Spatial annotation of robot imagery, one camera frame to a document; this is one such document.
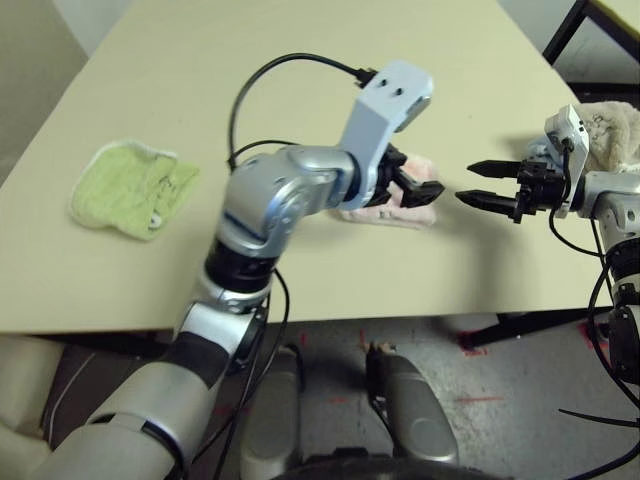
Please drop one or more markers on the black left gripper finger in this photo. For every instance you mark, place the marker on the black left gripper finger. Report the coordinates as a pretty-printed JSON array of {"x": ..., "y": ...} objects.
[
  {"x": 425, "y": 194},
  {"x": 399, "y": 157}
]

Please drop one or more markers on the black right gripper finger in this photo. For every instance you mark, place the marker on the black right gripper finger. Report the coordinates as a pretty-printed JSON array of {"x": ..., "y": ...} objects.
[
  {"x": 497, "y": 169},
  {"x": 490, "y": 201}
]

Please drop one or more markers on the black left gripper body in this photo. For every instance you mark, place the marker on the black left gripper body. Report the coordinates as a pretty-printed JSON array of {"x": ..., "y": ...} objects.
[{"x": 386, "y": 187}]

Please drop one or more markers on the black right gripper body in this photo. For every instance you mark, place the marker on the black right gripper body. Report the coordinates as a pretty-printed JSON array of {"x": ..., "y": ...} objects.
[{"x": 542, "y": 190}]

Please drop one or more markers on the pink terry towel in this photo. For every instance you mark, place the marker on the pink terry towel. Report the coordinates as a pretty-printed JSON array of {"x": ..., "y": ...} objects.
[{"x": 400, "y": 217}]

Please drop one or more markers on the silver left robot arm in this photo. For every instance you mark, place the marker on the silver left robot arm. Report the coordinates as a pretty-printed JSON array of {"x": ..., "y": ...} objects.
[{"x": 280, "y": 195}]

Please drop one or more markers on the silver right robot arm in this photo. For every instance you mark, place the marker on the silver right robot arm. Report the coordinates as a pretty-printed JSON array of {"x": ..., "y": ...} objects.
[{"x": 615, "y": 210}]

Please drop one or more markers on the light blue towel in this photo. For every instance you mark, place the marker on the light blue towel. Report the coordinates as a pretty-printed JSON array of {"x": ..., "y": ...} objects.
[{"x": 540, "y": 150}]

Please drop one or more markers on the beige terry towel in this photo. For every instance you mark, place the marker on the beige terry towel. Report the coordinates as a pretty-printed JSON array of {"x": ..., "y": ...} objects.
[{"x": 615, "y": 135}]

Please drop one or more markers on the green terry towel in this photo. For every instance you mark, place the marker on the green terry towel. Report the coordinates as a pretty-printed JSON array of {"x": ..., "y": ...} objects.
[{"x": 120, "y": 195}]

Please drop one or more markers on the black table foot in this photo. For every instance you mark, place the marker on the black table foot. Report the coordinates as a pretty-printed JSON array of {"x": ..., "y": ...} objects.
[{"x": 525, "y": 327}]

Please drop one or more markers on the red floor tape corner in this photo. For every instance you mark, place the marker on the red floor tape corner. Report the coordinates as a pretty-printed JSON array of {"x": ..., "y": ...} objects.
[{"x": 472, "y": 351}]

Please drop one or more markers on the black framed side table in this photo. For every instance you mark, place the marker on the black framed side table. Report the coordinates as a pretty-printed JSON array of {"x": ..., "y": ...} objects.
[{"x": 627, "y": 12}]

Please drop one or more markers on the red floor tape line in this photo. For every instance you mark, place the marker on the red floor tape line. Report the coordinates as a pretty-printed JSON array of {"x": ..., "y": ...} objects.
[{"x": 477, "y": 399}]

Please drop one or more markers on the silver right robot leg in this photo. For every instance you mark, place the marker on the silver right robot leg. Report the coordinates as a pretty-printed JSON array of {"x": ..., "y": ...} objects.
[{"x": 420, "y": 425}]

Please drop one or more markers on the silver robot leg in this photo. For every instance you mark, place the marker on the silver robot leg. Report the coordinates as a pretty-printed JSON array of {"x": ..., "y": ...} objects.
[
  {"x": 420, "y": 425},
  {"x": 275, "y": 410}
]

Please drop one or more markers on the silver left robot leg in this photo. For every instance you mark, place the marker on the silver left robot leg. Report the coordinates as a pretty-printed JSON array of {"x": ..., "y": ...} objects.
[{"x": 275, "y": 410}]

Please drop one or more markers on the black robot torso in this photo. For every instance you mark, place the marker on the black robot torso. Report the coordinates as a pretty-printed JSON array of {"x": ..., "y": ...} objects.
[{"x": 375, "y": 470}]

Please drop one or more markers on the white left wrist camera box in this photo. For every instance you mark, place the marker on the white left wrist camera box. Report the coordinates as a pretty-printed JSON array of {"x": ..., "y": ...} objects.
[{"x": 385, "y": 115}]

